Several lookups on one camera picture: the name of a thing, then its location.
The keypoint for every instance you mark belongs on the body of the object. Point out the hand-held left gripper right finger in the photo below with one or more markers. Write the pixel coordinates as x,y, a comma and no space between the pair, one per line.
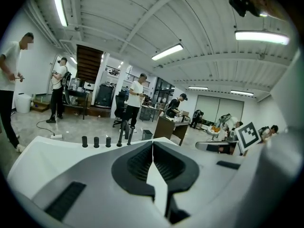
183,172

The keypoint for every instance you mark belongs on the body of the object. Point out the black office chair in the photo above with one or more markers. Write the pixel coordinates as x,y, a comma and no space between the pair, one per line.
119,108

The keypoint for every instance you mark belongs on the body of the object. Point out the brown wooden desk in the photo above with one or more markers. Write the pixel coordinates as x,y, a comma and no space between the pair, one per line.
168,128

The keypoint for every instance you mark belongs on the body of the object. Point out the black work table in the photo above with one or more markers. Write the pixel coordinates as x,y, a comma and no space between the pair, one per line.
76,98

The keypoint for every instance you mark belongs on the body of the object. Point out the black handheld shower head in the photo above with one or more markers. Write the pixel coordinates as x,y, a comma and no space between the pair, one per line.
130,135

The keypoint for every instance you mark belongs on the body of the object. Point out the white bathtub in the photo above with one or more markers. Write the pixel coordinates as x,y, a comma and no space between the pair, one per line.
47,155

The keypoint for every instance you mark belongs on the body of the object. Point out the black faucet knob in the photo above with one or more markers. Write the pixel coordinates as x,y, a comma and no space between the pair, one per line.
108,141
96,142
84,141

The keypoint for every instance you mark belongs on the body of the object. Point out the white plastic bucket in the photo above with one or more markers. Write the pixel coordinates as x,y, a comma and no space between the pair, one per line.
23,103

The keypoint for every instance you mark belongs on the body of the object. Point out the white roller blind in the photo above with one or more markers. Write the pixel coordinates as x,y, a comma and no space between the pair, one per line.
219,108

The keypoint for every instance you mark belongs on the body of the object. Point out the brown wooden staircase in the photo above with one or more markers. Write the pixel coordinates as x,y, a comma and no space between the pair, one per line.
89,63

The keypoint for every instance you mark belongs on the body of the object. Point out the long ceiling light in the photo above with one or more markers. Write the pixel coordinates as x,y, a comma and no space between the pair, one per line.
60,8
197,88
261,37
241,92
167,52

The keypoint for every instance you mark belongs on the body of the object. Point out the black cabinet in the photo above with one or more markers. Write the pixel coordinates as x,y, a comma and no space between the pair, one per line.
104,95

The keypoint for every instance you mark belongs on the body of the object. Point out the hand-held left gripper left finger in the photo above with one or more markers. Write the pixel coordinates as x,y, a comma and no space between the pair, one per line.
123,172

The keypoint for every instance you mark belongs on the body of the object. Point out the black head-mounted camera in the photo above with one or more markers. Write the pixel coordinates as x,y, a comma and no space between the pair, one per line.
240,1

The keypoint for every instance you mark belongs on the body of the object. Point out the black waste bin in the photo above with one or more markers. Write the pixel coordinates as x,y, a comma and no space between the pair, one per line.
147,135

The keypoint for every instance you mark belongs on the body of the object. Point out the white power strip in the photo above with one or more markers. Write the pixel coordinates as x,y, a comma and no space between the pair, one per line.
57,136

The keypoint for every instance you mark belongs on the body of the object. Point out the black bathtub spout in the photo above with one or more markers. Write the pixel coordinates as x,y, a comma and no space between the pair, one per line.
122,134

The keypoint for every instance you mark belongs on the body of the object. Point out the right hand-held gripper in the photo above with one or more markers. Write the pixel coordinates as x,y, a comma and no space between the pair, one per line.
248,135

